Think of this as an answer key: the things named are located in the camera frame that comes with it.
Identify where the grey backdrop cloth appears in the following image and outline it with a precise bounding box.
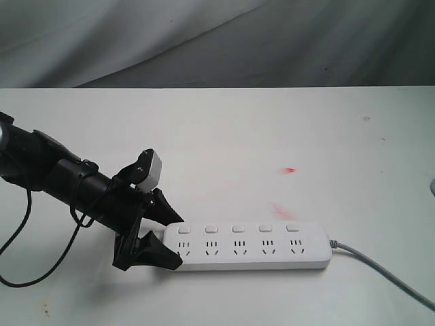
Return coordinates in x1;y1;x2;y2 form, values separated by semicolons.
1;1;434;88

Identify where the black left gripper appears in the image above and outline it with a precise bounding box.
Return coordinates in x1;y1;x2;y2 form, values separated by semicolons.
86;188;184;271

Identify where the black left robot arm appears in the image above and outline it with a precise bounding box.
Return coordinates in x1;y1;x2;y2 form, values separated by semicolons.
1;113;182;270

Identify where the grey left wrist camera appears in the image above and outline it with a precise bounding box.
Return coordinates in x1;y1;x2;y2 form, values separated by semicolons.
131;149;162;193

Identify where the white five-outlet power strip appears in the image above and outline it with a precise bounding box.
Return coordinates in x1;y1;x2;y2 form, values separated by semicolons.
162;221;332;272

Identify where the grey power cord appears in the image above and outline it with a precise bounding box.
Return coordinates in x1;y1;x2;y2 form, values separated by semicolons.
328;239;435;312

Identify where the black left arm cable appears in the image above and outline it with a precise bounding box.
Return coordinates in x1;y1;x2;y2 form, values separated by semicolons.
0;149;143;289

